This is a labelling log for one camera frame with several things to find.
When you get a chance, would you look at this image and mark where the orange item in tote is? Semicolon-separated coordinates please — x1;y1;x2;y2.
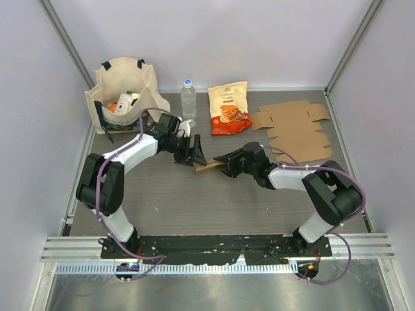
108;102;117;113

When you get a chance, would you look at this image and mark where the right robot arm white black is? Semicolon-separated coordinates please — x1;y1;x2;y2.
214;142;366;256

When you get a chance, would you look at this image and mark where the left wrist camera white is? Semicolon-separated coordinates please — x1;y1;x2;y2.
176;119;196;137

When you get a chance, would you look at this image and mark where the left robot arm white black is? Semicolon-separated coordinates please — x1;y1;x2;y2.
76;112;207;259

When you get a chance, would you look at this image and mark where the white box in tote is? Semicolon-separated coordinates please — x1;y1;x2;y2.
114;92;140;115

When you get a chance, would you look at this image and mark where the aluminium frame rail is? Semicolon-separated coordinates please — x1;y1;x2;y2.
40;235;104;262

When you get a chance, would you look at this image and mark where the cassava chips bag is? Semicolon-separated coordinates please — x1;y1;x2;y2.
207;81;252;135

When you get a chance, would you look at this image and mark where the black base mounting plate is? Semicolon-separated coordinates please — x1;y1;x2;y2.
99;233;332;266

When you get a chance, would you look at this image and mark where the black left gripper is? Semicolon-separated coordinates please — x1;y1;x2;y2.
166;134;206;167

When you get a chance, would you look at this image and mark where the slotted cable duct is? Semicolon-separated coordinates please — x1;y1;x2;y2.
55;261;298;275

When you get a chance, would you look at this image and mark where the small brown cardboard box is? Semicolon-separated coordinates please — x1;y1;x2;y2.
194;159;223;174

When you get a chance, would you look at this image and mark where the clear plastic water bottle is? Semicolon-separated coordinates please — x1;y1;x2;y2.
181;79;196;119

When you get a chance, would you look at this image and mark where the beige canvas tote bag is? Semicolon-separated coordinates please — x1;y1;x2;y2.
85;57;170;141

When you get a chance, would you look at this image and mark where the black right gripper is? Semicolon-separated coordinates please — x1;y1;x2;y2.
215;148;257;178

